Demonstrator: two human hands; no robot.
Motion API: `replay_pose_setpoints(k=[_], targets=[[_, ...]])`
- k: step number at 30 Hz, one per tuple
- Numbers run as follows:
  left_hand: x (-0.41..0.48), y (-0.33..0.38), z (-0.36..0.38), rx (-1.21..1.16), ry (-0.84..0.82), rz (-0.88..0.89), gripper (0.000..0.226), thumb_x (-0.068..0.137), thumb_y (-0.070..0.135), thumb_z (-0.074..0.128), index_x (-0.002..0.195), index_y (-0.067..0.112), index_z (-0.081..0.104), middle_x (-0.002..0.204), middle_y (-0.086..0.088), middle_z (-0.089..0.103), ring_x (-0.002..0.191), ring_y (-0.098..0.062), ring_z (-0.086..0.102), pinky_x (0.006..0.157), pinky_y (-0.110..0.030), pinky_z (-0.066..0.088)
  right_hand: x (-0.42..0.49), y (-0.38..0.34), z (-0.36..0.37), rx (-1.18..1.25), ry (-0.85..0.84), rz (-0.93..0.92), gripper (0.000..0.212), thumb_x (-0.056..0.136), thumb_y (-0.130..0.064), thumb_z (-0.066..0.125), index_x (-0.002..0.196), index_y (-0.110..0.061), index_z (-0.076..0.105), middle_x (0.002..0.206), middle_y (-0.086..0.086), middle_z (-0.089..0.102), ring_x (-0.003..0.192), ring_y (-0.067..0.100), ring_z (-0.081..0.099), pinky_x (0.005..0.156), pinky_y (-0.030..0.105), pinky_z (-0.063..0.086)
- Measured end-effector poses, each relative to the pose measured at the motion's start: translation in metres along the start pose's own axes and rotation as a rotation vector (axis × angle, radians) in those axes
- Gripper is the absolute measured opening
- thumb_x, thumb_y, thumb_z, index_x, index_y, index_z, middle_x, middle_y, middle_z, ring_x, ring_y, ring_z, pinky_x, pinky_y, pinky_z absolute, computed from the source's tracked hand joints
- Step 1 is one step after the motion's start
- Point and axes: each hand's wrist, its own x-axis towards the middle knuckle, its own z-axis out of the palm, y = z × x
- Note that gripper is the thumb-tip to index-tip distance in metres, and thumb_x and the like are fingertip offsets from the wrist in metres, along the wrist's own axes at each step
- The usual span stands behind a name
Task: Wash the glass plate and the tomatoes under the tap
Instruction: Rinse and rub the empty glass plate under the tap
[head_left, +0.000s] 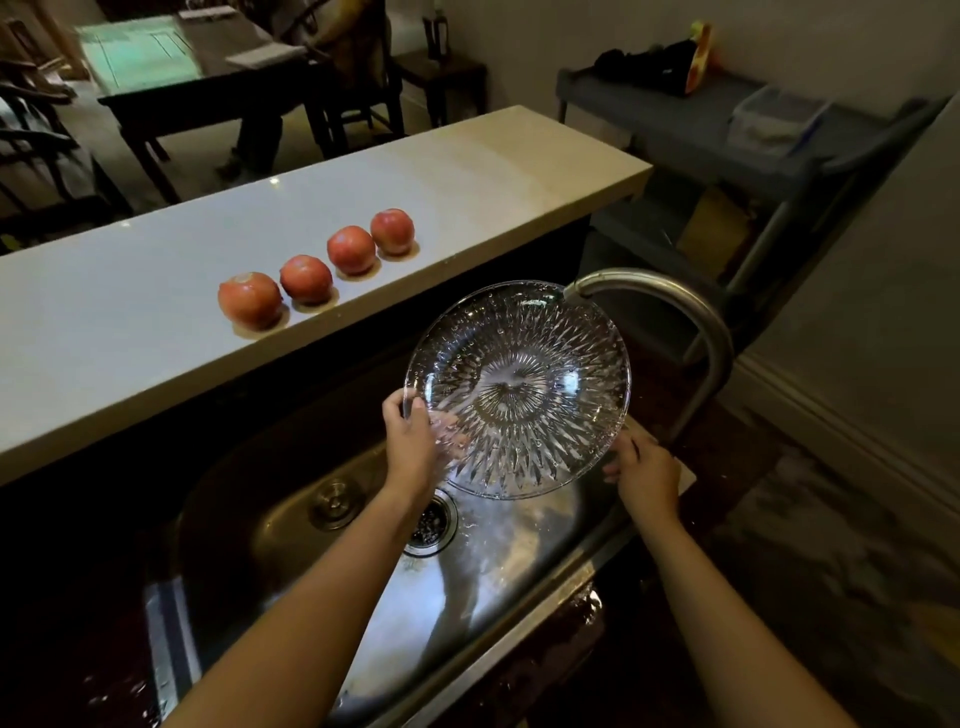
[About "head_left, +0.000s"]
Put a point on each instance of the person's left hand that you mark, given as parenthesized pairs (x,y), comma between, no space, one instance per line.
(409,451)

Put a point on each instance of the person's right hand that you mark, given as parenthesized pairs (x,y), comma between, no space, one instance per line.
(646,472)

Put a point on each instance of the person's right fingers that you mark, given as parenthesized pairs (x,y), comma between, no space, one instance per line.
(624,454)

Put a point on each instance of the person's left thumb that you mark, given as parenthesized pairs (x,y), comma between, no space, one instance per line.
(417,414)

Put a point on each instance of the clear cut glass plate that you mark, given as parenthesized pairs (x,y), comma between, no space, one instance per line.
(517,390)

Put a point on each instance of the person's right forearm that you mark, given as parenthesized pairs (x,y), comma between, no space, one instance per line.
(720,630)

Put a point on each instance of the person's left forearm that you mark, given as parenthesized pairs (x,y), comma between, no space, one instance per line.
(300,622)

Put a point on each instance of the round sink drain strainer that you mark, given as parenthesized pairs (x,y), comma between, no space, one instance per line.
(432,523)

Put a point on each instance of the round steel sink plug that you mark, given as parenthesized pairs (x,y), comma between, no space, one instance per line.
(336,503)

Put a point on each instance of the curved steel faucet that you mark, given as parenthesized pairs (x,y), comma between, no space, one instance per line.
(675,315)

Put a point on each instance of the red tomato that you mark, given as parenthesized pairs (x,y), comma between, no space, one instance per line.
(392,231)
(250,299)
(306,279)
(351,250)

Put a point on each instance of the stainless steel sink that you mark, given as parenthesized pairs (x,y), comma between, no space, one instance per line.
(330,570)

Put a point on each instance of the brown cardboard box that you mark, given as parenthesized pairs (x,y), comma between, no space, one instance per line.
(712,232)

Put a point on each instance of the grey utility cart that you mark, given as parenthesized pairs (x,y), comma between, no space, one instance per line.
(742,172)

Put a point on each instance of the dark wooden side table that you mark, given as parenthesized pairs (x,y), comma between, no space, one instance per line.
(439,79)

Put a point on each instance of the dark wooden chair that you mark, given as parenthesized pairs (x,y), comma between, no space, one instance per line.
(360,67)

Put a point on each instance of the clear plastic container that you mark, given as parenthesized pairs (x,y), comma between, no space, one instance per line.
(776,120)

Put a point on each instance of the black bag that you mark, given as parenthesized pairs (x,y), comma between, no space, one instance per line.
(654,67)

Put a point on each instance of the white papers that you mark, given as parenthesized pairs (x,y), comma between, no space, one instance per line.
(264,54)

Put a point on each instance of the dark wooden dining table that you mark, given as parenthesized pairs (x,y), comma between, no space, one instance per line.
(195,82)

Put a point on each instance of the green table mat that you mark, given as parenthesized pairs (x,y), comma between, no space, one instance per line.
(139,54)

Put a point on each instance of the dark wooden armchair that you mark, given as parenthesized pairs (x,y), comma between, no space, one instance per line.
(41,150)

